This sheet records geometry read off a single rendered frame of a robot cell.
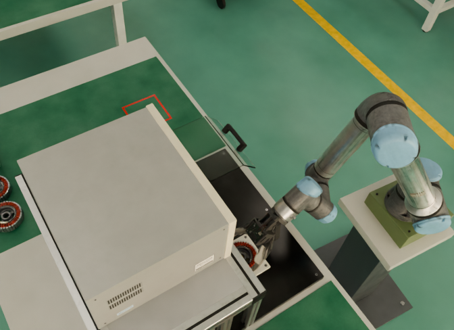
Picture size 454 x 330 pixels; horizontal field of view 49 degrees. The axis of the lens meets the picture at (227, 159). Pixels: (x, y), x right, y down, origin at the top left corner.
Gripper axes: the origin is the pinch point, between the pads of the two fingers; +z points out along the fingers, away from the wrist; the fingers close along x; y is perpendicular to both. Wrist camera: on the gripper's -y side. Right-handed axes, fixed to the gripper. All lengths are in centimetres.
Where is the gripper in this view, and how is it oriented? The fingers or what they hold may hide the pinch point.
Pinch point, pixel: (240, 253)
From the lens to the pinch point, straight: 170.4
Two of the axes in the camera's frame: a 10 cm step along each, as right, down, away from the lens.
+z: -6.9, 6.8, 2.3
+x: 5.4, 7.0, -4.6
